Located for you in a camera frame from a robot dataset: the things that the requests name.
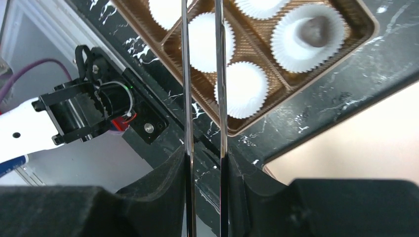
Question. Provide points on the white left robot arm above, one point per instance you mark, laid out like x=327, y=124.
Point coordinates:
x=102, y=98

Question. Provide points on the aluminium frame rail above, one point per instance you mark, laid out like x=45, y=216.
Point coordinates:
x=36, y=29

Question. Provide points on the dark heart chocolate piece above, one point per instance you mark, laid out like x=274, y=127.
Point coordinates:
x=315, y=31

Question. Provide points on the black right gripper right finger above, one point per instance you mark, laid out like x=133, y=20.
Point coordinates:
x=260, y=206

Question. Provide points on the rose gold box lid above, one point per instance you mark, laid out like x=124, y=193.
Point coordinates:
x=379, y=142

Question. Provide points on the brown chocolate box tray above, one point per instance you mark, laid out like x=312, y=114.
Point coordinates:
x=247, y=39

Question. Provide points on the metal tweezers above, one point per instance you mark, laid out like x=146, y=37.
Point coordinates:
x=188, y=140

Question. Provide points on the white paper cup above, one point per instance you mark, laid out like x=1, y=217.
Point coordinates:
x=247, y=88
x=202, y=42
x=260, y=9
x=294, y=55
x=165, y=12

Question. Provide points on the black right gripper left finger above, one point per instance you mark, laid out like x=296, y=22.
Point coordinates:
x=152, y=206

